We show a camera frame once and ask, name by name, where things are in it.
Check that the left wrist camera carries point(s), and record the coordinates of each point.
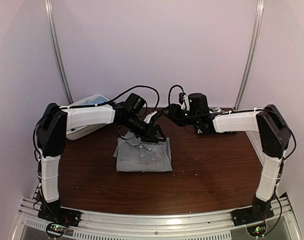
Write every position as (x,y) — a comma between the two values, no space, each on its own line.
(137,103)

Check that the aluminium front rail frame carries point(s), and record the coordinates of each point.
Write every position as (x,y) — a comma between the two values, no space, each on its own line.
(215,225)

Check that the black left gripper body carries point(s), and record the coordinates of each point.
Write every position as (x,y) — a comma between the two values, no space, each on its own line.
(141,131)

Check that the silver left corner post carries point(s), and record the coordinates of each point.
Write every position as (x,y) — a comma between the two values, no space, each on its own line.
(56,50)

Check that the light blue folded shirt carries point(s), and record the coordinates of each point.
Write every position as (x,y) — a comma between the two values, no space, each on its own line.
(95,100)

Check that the circuit board with leds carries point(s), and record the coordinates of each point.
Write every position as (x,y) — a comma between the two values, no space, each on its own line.
(55,230)
(257,230)

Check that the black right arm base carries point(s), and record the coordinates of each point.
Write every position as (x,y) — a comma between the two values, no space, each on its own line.
(251,214)

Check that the left circuit board with leds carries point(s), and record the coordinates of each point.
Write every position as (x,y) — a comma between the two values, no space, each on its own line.
(55,230)

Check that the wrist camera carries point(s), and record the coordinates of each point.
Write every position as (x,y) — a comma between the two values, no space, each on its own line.
(194,103)
(137,103)

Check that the right circuit board with leds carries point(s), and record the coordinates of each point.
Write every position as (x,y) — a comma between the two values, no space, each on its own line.
(257,230)

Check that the black white plaid shirt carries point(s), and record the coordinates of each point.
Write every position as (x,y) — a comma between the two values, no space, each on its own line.
(222,110)

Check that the silver corner post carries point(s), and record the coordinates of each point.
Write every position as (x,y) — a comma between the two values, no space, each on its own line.
(56,50)
(256,30)

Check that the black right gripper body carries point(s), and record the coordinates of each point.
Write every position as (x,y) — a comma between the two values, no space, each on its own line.
(182,119)

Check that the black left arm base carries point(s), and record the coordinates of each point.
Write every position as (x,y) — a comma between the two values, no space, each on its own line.
(53,212)

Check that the silver right corner post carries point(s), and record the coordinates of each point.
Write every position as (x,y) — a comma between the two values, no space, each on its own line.
(256,30)

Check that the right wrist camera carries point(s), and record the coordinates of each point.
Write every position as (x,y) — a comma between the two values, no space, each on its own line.
(194,103)

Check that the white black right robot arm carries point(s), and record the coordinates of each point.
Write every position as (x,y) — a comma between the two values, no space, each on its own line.
(268,122)

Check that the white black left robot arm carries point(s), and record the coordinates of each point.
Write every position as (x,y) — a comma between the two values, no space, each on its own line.
(51,130)

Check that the white plastic laundry basket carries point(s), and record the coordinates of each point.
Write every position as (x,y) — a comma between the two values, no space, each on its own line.
(79,132)

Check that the grey long sleeve shirt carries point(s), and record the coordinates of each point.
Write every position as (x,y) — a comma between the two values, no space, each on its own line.
(134,155)

